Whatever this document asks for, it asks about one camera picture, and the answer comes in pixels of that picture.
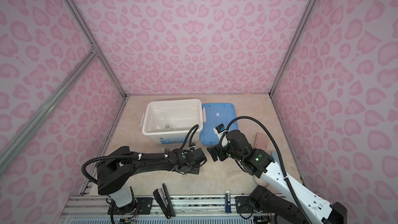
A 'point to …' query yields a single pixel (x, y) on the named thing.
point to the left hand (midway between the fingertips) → (196, 166)
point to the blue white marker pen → (227, 201)
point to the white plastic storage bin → (173, 120)
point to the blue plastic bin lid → (217, 113)
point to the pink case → (262, 142)
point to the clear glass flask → (169, 127)
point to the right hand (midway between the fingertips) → (215, 144)
